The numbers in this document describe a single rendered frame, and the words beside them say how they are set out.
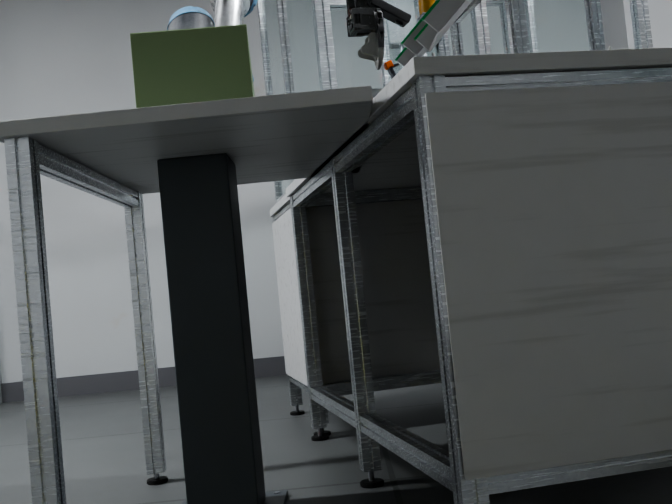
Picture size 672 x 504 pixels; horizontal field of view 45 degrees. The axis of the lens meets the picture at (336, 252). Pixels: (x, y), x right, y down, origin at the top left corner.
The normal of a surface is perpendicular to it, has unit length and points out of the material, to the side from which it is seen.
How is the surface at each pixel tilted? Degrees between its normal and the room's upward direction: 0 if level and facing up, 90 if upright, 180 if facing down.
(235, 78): 90
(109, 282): 90
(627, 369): 90
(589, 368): 90
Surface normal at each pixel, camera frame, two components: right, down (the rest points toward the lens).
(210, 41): 0.05, -0.05
